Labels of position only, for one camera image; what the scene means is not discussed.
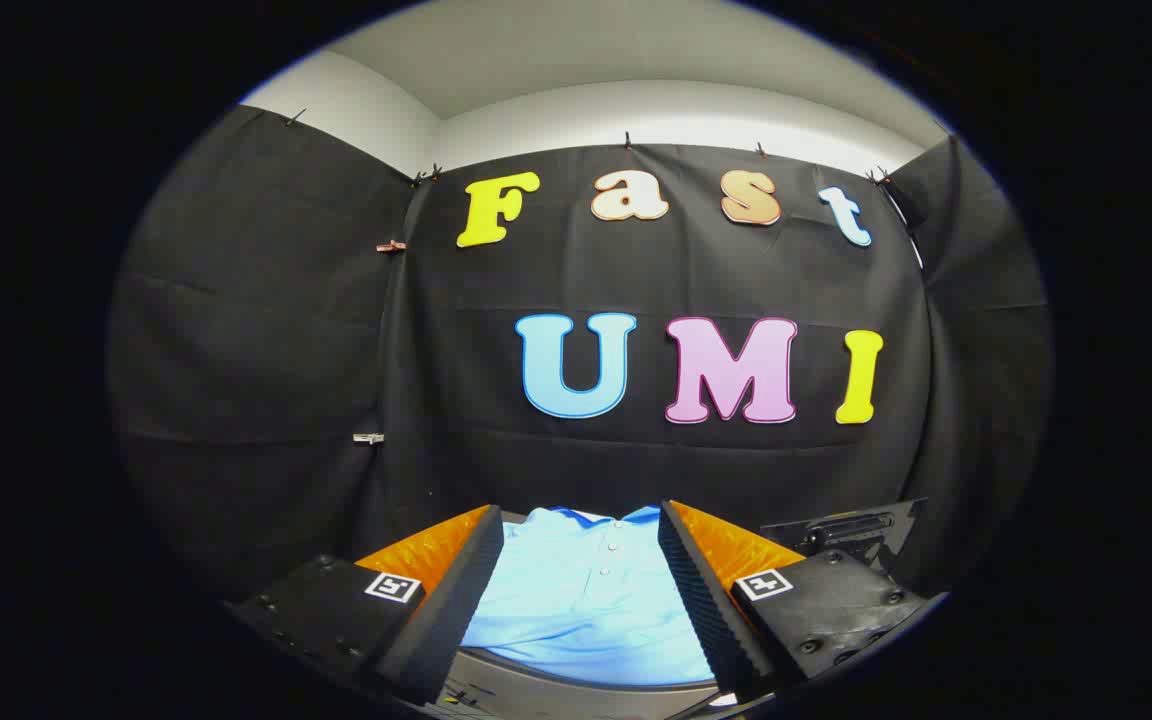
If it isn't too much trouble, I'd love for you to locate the light blue polo shirt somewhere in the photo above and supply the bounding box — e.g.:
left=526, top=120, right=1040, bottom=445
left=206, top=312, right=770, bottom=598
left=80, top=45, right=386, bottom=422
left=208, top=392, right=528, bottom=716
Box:
left=461, top=506, right=717, bottom=687

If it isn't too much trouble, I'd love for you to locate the dark glass washing machine lid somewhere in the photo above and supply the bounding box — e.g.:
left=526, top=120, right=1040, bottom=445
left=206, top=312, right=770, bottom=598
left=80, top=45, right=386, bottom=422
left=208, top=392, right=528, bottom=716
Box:
left=761, top=498, right=929, bottom=576

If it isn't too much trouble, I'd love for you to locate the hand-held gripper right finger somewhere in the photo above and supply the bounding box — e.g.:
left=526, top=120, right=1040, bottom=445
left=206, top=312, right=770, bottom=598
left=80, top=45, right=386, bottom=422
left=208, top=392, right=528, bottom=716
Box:
left=657, top=499, right=927, bottom=703

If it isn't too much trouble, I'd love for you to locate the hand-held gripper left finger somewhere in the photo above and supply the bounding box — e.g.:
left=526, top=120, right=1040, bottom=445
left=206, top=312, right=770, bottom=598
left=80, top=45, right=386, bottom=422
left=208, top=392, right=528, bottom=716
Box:
left=226, top=504, right=505, bottom=707

